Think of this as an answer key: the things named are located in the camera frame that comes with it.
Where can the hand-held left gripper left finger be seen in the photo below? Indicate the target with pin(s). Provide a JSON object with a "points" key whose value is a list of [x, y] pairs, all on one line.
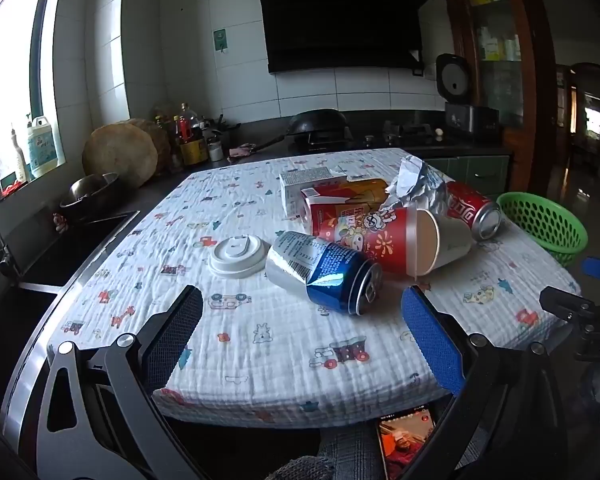
{"points": [[180, 320]]}

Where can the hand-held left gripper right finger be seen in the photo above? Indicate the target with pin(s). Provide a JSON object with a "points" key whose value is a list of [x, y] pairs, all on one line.
{"points": [[430, 340]]}

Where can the green plastic basket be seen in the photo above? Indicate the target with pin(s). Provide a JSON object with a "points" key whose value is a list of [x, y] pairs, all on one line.
{"points": [[555, 220]]}

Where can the blue and silver drink can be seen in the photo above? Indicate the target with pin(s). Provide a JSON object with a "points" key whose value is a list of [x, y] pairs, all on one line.
{"points": [[330, 270]]}

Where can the white plastic cup lid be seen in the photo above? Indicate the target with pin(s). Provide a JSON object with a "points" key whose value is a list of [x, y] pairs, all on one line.
{"points": [[237, 257]]}

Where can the white printed blanket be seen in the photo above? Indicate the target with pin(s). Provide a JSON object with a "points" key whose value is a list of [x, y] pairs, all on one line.
{"points": [[260, 360]]}

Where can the white paper cup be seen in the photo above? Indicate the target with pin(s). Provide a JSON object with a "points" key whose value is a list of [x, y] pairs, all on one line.
{"points": [[455, 245]]}

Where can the smartphone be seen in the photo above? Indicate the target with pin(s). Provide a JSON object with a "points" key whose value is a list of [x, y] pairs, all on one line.
{"points": [[405, 445]]}

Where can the red printed paper cup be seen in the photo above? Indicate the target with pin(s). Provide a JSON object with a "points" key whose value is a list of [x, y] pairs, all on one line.
{"points": [[380, 240]]}

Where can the black kitchen sink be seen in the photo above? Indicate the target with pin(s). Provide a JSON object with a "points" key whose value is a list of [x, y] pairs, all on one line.
{"points": [[65, 250]]}

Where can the red cola can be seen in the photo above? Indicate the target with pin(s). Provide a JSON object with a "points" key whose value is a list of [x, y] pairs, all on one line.
{"points": [[472, 205]]}

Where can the person's grey trouser leg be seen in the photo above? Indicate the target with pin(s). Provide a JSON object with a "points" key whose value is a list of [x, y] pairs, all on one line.
{"points": [[340, 455]]}

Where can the metal bowl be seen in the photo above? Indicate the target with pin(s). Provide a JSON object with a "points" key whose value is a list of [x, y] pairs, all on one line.
{"points": [[90, 192]]}

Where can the green base cabinet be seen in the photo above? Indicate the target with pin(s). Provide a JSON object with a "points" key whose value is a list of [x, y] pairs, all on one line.
{"points": [[475, 172]]}

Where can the crumpled white paper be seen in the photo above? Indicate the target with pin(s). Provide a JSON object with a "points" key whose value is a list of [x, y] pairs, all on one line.
{"points": [[415, 180]]}

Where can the orange and red drink carton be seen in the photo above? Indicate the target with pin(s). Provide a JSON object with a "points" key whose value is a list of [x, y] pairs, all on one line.
{"points": [[360, 192]]}

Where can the yellow label jar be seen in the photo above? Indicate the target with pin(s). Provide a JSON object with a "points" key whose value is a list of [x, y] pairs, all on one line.
{"points": [[194, 152]]}

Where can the round wooden cutting board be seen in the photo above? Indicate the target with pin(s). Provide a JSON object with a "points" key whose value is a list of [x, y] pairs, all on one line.
{"points": [[160, 140], [120, 157]]}

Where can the small white jar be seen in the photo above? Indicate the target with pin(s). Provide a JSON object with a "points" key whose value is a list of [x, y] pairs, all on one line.
{"points": [[215, 150]]}

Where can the pink cloth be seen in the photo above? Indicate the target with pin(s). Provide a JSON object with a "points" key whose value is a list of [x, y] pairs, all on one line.
{"points": [[241, 151]]}

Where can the small white cardboard box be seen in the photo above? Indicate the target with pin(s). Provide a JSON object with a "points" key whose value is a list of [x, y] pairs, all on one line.
{"points": [[300, 185]]}

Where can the black rice cooker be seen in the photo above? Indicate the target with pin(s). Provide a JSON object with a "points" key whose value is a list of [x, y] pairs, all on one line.
{"points": [[470, 117]]}

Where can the black gas stove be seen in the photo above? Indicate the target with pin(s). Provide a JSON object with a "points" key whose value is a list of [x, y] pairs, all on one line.
{"points": [[405, 134]]}

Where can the wooden glass-door cabinet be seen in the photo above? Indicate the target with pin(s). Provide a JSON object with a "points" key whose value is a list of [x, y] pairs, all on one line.
{"points": [[535, 60]]}

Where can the white detergent jug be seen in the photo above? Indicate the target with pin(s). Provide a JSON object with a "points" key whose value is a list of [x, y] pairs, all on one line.
{"points": [[42, 147]]}

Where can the slim white bottle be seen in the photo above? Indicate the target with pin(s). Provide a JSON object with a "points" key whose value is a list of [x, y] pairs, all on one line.
{"points": [[18, 160]]}

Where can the black wok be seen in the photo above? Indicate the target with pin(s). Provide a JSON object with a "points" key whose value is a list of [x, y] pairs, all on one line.
{"points": [[315, 120]]}

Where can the window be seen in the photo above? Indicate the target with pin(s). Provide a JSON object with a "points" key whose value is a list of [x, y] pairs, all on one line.
{"points": [[10, 60]]}

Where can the black range hood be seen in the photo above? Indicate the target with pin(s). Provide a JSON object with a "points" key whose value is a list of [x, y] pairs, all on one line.
{"points": [[340, 15]]}

